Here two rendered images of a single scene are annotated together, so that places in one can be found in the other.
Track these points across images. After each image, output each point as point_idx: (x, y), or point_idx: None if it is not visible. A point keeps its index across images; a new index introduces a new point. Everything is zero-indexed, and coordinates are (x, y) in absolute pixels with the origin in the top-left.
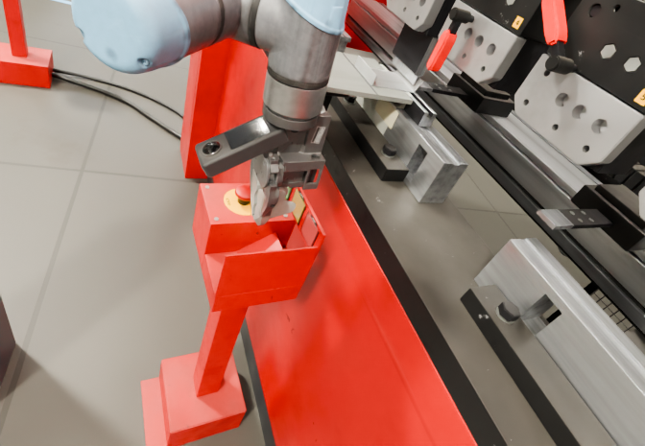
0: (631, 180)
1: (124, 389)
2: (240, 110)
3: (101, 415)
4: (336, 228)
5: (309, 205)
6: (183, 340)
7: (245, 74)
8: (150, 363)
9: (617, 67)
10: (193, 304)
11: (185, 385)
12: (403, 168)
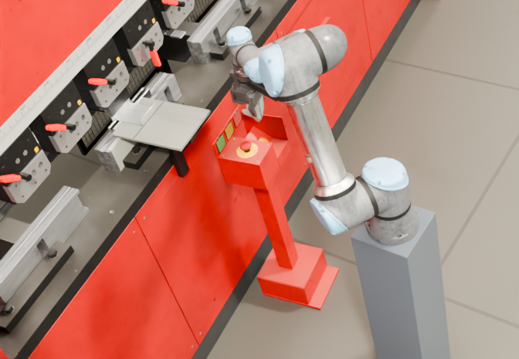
0: None
1: (332, 310)
2: (110, 341)
3: (351, 303)
4: (213, 130)
5: (230, 117)
6: (276, 324)
7: (89, 328)
8: (308, 319)
9: None
10: (251, 349)
11: (300, 267)
12: (173, 101)
